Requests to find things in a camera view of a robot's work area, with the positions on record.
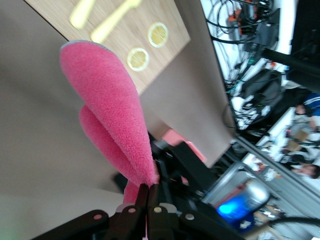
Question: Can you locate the pink and grey cloth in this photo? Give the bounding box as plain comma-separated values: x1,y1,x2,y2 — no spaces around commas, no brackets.
59,39,161,205

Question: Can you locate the pink plastic bin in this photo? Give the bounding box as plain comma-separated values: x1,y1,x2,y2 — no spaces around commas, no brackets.
161,127,208,163

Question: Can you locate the toy lemon slice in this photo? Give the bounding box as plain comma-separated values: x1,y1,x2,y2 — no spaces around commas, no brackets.
146,21,169,49
126,47,150,73

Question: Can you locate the black pole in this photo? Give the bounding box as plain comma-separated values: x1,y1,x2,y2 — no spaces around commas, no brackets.
262,47,320,93

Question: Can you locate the person in striped shirt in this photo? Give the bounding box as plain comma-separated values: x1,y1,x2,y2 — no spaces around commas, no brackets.
294,92,320,128

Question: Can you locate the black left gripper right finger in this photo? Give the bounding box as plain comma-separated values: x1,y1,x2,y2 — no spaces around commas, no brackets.
147,184,183,240

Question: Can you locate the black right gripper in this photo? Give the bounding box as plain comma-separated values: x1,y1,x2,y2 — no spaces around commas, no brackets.
113,134,219,195

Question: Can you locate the person with dark hair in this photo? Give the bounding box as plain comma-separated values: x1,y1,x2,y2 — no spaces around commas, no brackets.
291,162,320,180

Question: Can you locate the aluminium frame rail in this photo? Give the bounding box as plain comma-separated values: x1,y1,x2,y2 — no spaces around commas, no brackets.
234,136,320,208

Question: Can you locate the wooden cutting board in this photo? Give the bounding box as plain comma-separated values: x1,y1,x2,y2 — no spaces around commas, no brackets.
24,0,192,95

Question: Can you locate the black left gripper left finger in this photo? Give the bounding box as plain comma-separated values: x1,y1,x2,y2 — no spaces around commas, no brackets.
104,183,150,240

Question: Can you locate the yellow plastic knife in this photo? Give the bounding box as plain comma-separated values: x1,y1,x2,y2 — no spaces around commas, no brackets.
69,0,97,29

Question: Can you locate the yellow plastic fork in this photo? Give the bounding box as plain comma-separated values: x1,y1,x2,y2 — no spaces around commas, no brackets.
90,0,142,43

